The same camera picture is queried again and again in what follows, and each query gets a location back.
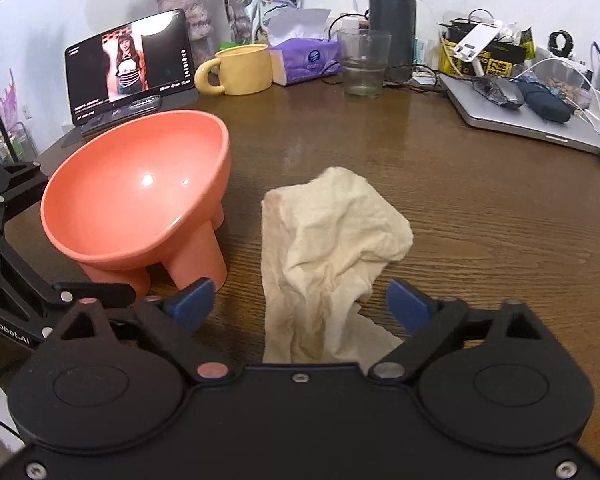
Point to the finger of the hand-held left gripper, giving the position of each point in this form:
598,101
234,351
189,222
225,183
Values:
37,172
105,295

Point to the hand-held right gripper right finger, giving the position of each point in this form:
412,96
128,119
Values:
407,305

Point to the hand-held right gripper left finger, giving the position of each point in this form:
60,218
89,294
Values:
195,302

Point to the orange footed bowl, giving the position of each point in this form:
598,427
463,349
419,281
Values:
130,175

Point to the beige cloth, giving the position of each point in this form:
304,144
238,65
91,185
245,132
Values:
330,230

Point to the storage rack with colourful things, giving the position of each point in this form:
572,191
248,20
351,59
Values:
10,145

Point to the grey tablet folio cover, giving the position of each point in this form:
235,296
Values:
72,139

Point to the black tablet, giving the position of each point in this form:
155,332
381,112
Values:
165,60

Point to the silver laptop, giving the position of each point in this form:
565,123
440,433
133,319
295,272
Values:
520,125

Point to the mottled pink vase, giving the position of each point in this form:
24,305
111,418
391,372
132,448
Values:
190,10

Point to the clear drinking glass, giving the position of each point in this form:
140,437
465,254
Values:
362,85

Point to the green packet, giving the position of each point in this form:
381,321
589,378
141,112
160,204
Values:
224,47

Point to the yellow mug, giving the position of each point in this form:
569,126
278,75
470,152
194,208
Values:
245,70

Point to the grey computer mouse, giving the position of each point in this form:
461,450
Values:
510,94

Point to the dark blue pouch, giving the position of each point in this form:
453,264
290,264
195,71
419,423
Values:
545,105

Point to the yellow and black box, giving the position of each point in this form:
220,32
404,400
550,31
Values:
500,65

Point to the purple tissue box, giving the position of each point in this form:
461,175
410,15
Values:
305,60

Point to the white power bank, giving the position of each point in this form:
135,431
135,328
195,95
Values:
475,42

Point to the clear plastic box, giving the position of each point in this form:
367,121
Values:
560,75

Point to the silver foil bag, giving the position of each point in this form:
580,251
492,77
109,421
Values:
260,0

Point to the black cylindrical speaker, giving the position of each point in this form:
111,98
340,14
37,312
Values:
392,15

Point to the black wristwatch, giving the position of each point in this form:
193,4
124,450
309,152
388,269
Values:
560,35

